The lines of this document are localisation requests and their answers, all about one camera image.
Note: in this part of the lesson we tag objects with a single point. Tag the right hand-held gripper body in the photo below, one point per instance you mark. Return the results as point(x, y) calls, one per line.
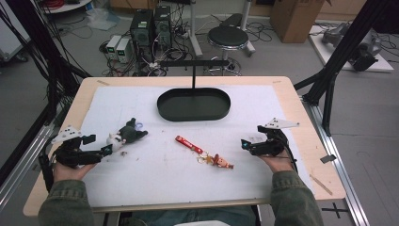
point(272, 146)

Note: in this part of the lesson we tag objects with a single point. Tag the black metal frame strut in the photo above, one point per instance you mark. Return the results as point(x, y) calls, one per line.
point(342, 53)
point(44, 47)

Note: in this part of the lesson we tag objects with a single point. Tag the aluminium rail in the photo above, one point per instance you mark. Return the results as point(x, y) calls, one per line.
point(22, 169)
point(342, 175)

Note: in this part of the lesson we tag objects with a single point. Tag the person's left hand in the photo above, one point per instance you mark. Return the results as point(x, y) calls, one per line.
point(69, 173)

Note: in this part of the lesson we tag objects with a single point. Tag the white desk leg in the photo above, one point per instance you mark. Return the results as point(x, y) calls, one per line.
point(247, 31)
point(195, 31)

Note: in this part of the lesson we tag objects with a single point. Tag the cardboard box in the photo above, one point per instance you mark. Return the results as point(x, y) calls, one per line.
point(295, 20)

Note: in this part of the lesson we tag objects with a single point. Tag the white power supply unit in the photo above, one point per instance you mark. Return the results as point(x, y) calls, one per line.
point(113, 45)
point(123, 49)

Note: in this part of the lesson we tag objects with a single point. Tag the black round stool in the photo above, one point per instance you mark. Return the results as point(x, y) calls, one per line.
point(228, 37)

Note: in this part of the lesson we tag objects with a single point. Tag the clear plastic bag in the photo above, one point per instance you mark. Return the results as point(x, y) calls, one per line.
point(102, 19)

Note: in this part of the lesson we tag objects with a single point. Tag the white cabinet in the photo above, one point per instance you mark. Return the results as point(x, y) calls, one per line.
point(12, 31)

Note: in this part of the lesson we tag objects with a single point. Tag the grey device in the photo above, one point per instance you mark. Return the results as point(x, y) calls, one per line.
point(334, 34)

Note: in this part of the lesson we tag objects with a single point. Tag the person's legs in jeans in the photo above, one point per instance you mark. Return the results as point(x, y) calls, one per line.
point(194, 216)

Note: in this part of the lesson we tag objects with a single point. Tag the white round table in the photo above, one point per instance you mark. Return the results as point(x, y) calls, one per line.
point(70, 6)

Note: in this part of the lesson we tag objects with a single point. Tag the black computer tower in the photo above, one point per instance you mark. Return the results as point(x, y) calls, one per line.
point(162, 26)
point(141, 31)

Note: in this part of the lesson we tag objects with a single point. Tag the black tray hanger stand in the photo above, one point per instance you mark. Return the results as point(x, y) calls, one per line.
point(194, 105)

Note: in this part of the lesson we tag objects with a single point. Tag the person's right hand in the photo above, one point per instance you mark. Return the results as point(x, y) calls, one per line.
point(280, 164)

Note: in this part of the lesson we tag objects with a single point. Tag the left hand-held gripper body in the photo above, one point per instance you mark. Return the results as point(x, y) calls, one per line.
point(73, 157)

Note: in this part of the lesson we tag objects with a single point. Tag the white floor board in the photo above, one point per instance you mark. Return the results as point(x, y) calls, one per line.
point(381, 66)

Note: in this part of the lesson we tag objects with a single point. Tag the black device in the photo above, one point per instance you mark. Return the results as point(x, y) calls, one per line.
point(365, 58)

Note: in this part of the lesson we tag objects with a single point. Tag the grey tape piece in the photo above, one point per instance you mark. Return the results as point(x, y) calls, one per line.
point(327, 158)

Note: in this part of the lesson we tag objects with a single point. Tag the thin wooden stick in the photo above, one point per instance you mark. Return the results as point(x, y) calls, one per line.
point(320, 184)

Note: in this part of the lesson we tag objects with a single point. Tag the white table mat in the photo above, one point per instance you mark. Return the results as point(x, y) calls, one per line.
point(175, 179)

